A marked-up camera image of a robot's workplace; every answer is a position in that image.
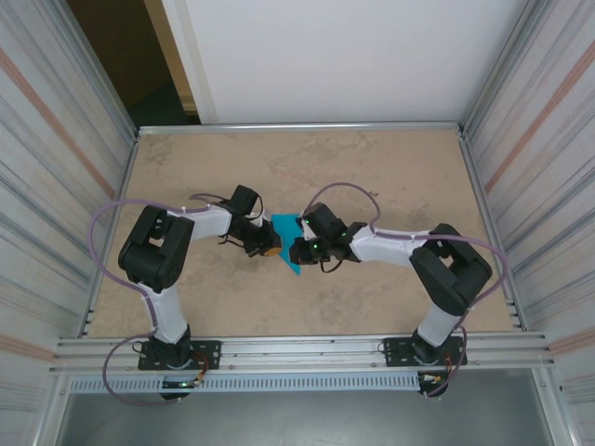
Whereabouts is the teal cloth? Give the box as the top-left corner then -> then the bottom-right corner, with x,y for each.
271,212 -> 303,278

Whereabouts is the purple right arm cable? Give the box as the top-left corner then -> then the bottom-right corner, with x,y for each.
301,181 -> 511,400

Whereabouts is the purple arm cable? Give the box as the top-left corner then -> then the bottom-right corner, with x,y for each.
88,192 -> 233,408
301,181 -> 511,400

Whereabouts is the aluminium mounting rail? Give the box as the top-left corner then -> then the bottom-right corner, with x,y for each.
48,330 -> 557,375

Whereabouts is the aluminium frame crossbar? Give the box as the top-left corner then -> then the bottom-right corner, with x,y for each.
137,121 -> 466,137

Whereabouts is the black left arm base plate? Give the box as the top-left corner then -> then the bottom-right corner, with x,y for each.
138,340 -> 222,372

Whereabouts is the aluminium side frame bar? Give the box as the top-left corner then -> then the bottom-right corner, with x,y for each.
82,132 -> 140,338
457,129 -> 526,332

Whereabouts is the grey slotted cable duct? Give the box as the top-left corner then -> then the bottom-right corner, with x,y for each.
68,374 -> 422,394

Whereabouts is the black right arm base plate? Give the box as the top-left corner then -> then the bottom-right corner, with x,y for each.
383,334 -> 468,368

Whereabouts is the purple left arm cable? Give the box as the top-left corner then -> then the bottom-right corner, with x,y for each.
88,192 -> 233,408

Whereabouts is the small circuit board with wires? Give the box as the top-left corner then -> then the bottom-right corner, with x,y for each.
416,371 -> 450,387
161,376 -> 206,390

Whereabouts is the tan door frame strip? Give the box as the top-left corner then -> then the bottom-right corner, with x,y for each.
142,0 -> 199,112

